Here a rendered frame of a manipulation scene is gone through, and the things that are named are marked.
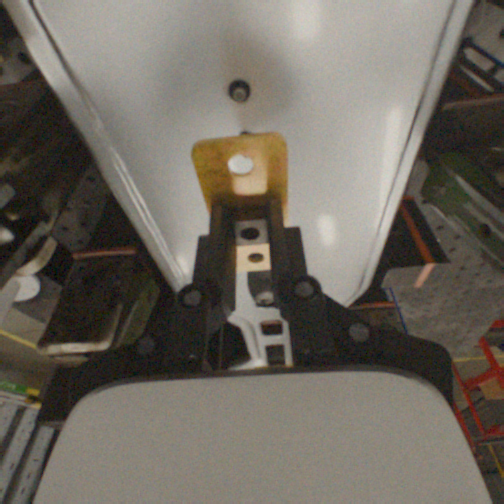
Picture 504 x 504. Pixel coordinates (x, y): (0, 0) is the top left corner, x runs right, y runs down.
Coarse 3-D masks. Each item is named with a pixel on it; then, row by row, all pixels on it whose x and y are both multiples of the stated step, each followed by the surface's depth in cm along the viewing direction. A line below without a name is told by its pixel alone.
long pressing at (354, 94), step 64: (0, 0) 13; (64, 0) 13; (128, 0) 13; (192, 0) 13; (256, 0) 13; (320, 0) 13; (384, 0) 13; (448, 0) 13; (64, 64) 15; (128, 64) 15; (192, 64) 15; (256, 64) 15; (320, 64) 15; (384, 64) 15; (448, 64) 16; (128, 128) 18; (192, 128) 18; (256, 128) 18; (320, 128) 18; (384, 128) 18; (128, 192) 21; (192, 192) 22; (320, 192) 22; (384, 192) 22; (192, 256) 28; (320, 256) 28; (256, 320) 39
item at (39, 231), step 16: (0, 192) 15; (0, 208) 15; (16, 224) 18; (32, 224) 17; (16, 240) 17; (32, 240) 17; (0, 256) 16; (16, 256) 16; (0, 272) 15; (0, 288) 15
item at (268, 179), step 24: (216, 144) 11; (240, 144) 11; (264, 144) 11; (216, 168) 12; (264, 168) 12; (288, 168) 12; (216, 192) 13; (240, 192) 13; (264, 192) 13; (288, 192) 13; (240, 216) 13; (264, 216) 13; (288, 216) 14; (240, 240) 14; (264, 240) 14; (240, 264) 17; (264, 264) 17
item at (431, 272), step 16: (400, 208) 37; (416, 208) 37; (400, 224) 35; (416, 224) 35; (400, 240) 34; (416, 240) 34; (432, 240) 33; (384, 256) 33; (400, 256) 33; (416, 256) 33; (432, 256) 32; (384, 272) 33; (400, 272) 32; (416, 272) 33; (432, 272) 33
